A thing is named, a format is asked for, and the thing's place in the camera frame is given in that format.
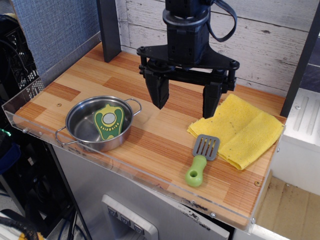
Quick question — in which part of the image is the dark grey post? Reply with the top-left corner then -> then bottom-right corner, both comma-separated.
96,0 -> 122,63
280,4 -> 320,118

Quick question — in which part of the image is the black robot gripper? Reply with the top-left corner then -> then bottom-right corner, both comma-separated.
137,9 -> 240,119

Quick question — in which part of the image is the white toy sink unit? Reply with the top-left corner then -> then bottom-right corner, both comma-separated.
270,88 -> 320,195

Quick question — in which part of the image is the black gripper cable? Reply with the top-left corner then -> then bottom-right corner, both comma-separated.
206,0 -> 238,43

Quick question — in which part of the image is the black plastic crate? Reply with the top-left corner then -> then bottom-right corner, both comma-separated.
0,14 -> 39,90

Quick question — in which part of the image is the yellow folded towel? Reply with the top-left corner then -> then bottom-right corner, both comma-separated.
187,94 -> 284,171

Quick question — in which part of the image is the grey spatula with green handle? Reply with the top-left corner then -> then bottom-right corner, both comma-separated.
185,134 -> 220,187

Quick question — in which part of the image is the small stainless steel pot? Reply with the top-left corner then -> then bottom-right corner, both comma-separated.
55,95 -> 142,152

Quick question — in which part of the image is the green toy pepper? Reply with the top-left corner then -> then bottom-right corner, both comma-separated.
94,104 -> 125,141

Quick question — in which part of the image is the dark grey right post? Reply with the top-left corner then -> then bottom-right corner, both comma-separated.
280,4 -> 320,118

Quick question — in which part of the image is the clear acrylic table guard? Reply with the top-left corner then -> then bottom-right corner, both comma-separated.
1,33 -> 287,235

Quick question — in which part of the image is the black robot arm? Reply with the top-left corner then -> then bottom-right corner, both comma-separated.
137,0 -> 240,119

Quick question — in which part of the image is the dark grey left post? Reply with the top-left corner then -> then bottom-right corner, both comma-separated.
96,0 -> 122,63

